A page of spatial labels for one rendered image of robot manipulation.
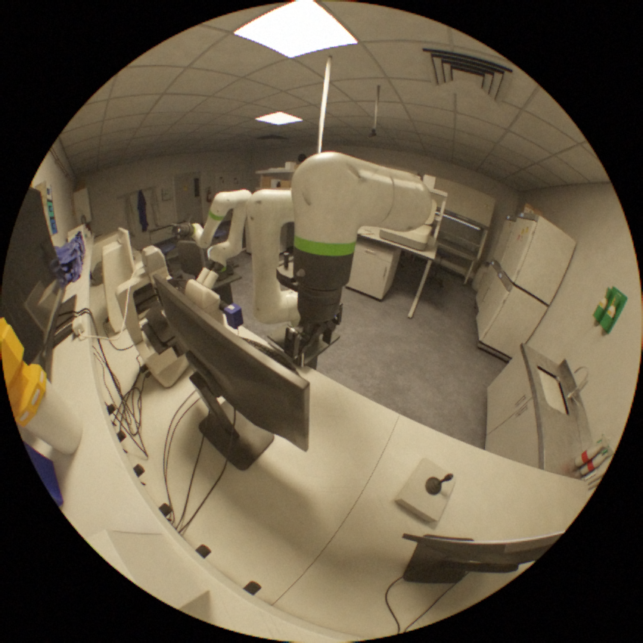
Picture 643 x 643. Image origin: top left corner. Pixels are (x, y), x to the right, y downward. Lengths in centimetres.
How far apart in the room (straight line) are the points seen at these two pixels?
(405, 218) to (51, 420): 55
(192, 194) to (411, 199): 709
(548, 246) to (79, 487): 313
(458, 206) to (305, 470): 483
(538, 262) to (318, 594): 301
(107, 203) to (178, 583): 667
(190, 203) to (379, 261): 601
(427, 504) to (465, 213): 471
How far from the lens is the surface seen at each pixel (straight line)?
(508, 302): 283
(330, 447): 77
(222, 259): 154
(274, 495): 74
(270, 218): 66
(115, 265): 144
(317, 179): 26
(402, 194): 31
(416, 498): 77
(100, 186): 671
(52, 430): 35
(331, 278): 29
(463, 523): 95
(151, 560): 22
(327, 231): 27
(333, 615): 85
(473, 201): 493
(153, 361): 96
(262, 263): 72
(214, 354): 37
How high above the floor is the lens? 148
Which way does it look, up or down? 38 degrees down
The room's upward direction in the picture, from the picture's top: 7 degrees clockwise
